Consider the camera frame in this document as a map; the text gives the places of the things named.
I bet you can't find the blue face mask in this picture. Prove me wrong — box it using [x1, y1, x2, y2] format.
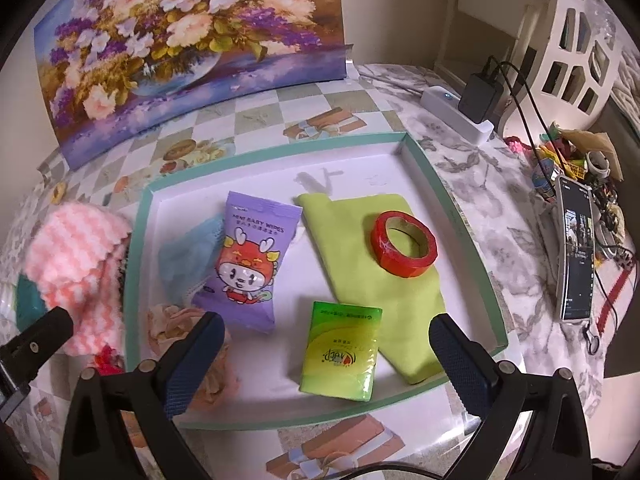
[157, 214, 224, 304]

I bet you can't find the pink white striped fluffy towel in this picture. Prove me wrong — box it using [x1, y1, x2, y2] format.
[24, 202, 132, 356]

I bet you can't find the clutter pile of small items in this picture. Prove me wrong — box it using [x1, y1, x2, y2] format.
[504, 124, 639, 271]

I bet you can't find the white power strip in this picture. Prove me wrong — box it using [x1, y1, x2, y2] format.
[420, 86, 494, 146]

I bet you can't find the purple baby wipes pack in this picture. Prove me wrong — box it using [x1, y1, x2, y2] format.
[192, 192, 302, 334]

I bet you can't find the teal plastic toy box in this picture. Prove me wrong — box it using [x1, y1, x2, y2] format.
[16, 274, 47, 323]

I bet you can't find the red tape roll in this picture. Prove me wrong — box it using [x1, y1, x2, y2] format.
[370, 210, 438, 278]

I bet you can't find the gold foil coin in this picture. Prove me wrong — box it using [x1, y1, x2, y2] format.
[51, 182, 67, 205]

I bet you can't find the green microfiber cloth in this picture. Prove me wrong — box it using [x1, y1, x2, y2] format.
[297, 193, 445, 385]

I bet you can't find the pink satin scrunchie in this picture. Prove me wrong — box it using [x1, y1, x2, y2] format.
[145, 302, 241, 411]

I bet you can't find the black power adapter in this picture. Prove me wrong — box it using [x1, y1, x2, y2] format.
[458, 73, 503, 124]

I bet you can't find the black charger cable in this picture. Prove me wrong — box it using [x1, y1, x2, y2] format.
[482, 55, 640, 356]

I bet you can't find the green tissue pack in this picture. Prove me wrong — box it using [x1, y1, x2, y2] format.
[299, 301, 383, 402]

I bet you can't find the flower painting canvas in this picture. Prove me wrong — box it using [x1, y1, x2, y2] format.
[34, 0, 347, 169]

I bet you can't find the white lattice chair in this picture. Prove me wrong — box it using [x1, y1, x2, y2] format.
[499, 0, 634, 143]

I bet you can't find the red pink pipe cleaner flower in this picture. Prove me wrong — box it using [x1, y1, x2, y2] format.
[93, 344, 125, 376]

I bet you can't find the smartphone with lit screen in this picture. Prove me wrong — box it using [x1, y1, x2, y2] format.
[555, 176, 596, 323]

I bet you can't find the teal rimmed white tray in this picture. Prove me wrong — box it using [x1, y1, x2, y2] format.
[124, 133, 510, 431]

